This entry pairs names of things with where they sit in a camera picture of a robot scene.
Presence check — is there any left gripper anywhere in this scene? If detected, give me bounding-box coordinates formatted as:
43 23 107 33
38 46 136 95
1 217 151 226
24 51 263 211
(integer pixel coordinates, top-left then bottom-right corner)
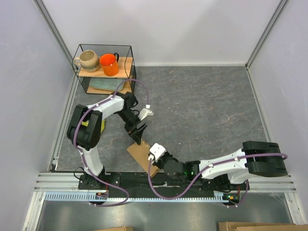
116 110 147 145

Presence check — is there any brown cardboard express box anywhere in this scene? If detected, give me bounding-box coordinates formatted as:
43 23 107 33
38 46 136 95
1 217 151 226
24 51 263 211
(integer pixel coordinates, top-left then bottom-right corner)
127 140 160 178

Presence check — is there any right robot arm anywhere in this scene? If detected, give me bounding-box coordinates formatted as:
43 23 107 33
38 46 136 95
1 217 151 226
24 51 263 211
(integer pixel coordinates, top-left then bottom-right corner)
148 141 288 190

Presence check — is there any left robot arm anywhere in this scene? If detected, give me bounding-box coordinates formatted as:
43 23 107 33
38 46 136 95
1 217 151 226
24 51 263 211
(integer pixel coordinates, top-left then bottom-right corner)
66 92 147 189

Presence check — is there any yellow-green dotted plate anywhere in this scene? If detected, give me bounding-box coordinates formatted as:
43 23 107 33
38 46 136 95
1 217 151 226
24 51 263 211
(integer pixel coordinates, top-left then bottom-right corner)
81 120 105 133

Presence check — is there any light green tray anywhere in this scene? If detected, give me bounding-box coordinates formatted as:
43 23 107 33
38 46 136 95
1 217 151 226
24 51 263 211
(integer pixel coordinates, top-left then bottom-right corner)
89 78 124 91

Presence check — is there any orange mug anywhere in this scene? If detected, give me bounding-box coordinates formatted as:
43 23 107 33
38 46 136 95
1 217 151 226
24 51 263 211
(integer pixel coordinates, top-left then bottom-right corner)
99 53 119 76

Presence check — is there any cardboard piece bottom centre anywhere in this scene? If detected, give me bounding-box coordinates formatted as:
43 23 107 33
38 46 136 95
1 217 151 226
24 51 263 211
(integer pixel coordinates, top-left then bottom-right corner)
96 226 134 231

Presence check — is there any beige ceramic mug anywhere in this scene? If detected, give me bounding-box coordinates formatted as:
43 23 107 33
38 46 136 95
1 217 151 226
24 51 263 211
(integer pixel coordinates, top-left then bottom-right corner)
73 50 99 72

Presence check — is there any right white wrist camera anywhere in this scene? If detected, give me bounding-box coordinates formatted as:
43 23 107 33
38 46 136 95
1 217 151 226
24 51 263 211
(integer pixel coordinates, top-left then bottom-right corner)
148 143 166 163

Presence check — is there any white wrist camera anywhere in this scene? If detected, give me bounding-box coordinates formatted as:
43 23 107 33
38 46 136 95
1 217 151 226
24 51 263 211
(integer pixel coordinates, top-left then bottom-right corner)
148 143 166 163
138 104 154 121

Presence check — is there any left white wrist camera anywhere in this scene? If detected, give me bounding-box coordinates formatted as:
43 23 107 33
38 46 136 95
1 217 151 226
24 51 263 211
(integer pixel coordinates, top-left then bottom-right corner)
138 104 154 121

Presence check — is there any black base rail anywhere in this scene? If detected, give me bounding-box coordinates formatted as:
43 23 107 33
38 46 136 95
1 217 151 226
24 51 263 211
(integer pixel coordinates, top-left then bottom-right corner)
78 172 246 198

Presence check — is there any black wire wooden shelf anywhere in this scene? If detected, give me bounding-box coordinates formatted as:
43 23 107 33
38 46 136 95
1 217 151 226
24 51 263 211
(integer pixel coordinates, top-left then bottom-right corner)
72 44 137 95

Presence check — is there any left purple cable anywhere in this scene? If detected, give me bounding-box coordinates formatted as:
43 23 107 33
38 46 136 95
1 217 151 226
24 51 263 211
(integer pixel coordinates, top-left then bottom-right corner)
74 79 151 208

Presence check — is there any purple cable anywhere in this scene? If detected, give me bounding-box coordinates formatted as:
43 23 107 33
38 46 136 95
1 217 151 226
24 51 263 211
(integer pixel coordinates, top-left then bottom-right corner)
147 153 288 207
74 79 151 208

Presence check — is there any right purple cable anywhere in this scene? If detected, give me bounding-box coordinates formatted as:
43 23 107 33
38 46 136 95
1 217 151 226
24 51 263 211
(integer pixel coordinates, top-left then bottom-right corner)
147 153 288 207

